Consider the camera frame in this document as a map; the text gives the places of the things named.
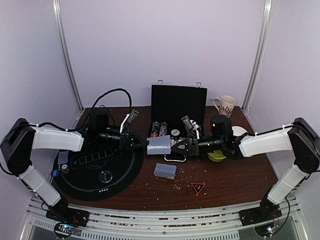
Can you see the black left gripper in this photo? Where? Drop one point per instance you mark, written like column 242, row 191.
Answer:
column 126, row 139

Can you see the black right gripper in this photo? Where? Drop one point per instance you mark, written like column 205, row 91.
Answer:
column 192, row 147

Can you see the blue checkered playing card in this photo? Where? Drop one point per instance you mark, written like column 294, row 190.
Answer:
column 62, row 157
column 160, row 145

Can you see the grey card deck box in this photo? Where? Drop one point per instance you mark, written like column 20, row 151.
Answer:
column 165, row 171

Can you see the black poker chip case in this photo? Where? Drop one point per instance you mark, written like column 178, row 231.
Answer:
column 169, row 103

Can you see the clear black round button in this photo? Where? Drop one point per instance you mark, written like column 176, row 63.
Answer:
column 105, row 176

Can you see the blue small blind button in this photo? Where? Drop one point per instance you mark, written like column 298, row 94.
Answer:
column 54, row 173

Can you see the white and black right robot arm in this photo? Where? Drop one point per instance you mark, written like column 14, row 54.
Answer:
column 298, row 137

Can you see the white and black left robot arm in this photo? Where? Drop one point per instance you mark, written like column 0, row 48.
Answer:
column 25, row 137

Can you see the white dealer button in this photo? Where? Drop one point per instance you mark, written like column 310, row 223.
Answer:
column 175, row 132

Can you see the left outer poker chip row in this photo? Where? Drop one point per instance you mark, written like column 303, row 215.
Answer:
column 155, row 128

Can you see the poker chip row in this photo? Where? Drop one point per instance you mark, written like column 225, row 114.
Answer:
column 163, row 129
column 155, row 128

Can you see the left inner poker chip row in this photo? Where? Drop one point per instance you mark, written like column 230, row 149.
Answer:
column 163, row 129

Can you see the yellow-green bowl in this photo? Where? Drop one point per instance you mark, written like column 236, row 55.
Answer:
column 216, row 156

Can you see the red and black triangle card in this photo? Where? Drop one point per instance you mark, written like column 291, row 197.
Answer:
column 198, row 187

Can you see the round black poker mat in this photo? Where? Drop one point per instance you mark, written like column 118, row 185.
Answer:
column 98, row 174

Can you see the white and orange bowl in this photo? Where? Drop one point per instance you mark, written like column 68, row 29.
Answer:
column 238, row 130

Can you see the cream patterned mug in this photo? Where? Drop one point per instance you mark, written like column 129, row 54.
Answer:
column 224, row 105

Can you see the left green circuit board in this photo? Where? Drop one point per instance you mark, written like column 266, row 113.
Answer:
column 63, row 230

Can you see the green circuit board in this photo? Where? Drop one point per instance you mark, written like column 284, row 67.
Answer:
column 63, row 230
column 268, row 230

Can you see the right green circuit board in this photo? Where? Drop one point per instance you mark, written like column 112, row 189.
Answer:
column 268, row 230

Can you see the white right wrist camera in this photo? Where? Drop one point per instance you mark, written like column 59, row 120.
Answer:
column 192, row 128

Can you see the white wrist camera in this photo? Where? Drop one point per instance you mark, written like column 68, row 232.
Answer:
column 192, row 128
column 128, row 120

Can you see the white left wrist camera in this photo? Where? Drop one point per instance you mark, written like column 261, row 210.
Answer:
column 128, row 120

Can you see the aluminium front rail base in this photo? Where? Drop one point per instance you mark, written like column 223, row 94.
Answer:
column 214, row 223

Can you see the right aluminium frame post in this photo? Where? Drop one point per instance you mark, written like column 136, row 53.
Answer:
column 261, row 47

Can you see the aluminium frame post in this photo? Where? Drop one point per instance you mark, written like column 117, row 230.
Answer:
column 261, row 47
column 65, row 53

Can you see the left aluminium frame post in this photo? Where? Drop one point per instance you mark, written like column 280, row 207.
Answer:
column 65, row 53

